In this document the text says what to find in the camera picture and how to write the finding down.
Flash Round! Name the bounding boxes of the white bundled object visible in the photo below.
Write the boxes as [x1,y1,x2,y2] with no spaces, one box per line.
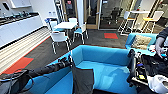
[147,74,168,94]

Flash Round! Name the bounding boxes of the low white table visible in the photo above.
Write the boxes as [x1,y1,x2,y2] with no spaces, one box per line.
[53,21,79,31]

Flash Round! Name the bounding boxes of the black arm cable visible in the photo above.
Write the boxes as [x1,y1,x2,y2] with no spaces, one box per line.
[9,68,35,93]

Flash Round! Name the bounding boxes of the white clothes hanger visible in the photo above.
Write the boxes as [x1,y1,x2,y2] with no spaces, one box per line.
[68,49,74,68]

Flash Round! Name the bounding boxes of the wooden door glass pane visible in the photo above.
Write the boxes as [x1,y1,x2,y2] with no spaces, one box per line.
[61,0,80,24]
[83,0,102,30]

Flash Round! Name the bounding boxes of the white lower kitchen cabinets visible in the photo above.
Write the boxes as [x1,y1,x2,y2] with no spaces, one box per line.
[0,13,45,48]

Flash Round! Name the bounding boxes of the small blue armchair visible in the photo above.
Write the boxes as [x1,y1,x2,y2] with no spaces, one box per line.
[124,32,161,57]

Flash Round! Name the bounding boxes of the large blue sofa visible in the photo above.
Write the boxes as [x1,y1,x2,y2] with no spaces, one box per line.
[23,44,143,94]

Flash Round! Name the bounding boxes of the beige patterned cushion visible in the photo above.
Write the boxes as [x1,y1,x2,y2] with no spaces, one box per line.
[131,34,153,51]

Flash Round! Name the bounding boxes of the white square high table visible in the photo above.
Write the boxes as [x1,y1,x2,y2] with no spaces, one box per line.
[128,9,152,34]

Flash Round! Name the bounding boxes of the white bar stool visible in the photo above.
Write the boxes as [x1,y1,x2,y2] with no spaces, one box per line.
[117,11,134,36]

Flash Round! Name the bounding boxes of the yellow bar stool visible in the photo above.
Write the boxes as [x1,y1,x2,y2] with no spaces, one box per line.
[141,10,165,34]

